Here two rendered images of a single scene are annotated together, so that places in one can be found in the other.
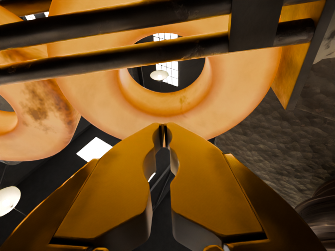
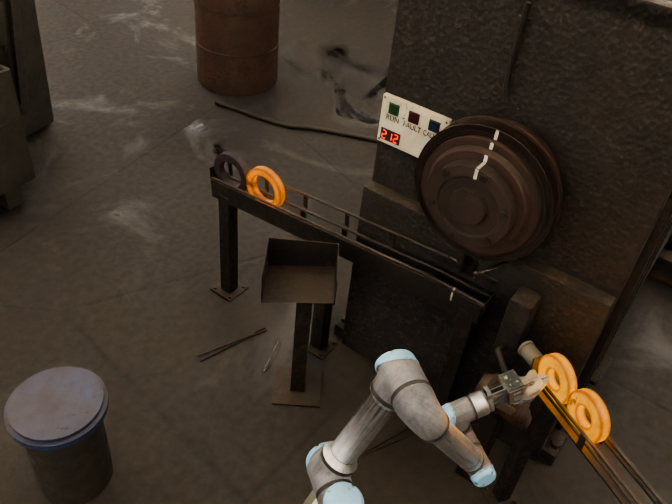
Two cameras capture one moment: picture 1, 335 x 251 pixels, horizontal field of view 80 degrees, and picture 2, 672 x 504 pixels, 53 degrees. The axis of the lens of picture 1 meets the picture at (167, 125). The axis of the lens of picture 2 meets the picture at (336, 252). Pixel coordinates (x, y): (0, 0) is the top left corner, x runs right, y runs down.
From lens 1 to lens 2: 225 cm
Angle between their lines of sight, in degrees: 106
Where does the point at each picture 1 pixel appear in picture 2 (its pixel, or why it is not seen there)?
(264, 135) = (596, 248)
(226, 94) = (546, 365)
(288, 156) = (579, 229)
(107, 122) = (565, 384)
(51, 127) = (575, 396)
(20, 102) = (574, 405)
